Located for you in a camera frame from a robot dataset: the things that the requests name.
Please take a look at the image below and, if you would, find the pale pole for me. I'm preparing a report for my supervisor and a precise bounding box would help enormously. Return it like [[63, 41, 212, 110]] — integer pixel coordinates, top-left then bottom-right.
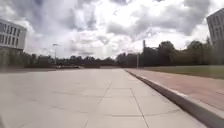
[[136, 53, 140, 69]]

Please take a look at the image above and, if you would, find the grey paved slab plaza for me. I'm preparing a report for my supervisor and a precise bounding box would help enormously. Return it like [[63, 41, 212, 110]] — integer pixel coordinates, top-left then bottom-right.
[[0, 68, 208, 128]]

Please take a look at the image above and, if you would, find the row of trees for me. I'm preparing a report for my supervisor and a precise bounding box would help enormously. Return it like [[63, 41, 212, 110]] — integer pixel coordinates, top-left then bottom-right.
[[0, 37, 224, 70]]

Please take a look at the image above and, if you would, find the grey stone kerb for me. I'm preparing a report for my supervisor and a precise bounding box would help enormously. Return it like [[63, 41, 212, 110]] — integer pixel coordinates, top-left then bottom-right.
[[123, 68, 224, 128]]

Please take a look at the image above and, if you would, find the grass lawn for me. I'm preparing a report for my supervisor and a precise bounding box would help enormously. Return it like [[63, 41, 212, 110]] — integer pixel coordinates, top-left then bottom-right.
[[139, 64, 224, 80]]

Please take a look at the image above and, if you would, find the red brick strip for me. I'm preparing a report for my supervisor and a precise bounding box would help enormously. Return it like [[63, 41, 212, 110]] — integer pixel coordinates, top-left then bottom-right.
[[126, 68, 224, 113]]

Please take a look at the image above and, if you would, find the white building with windows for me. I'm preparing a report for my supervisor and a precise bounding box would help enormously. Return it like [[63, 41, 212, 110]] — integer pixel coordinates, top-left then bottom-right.
[[0, 18, 28, 53]]

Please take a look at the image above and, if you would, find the grey tall building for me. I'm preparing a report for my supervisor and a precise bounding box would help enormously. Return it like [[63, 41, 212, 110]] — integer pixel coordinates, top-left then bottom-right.
[[205, 7, 224, 44]]

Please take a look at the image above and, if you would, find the lamp post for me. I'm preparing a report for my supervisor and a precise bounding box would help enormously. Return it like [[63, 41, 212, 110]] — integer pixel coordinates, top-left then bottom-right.
[[51, 43, 60, 67]]

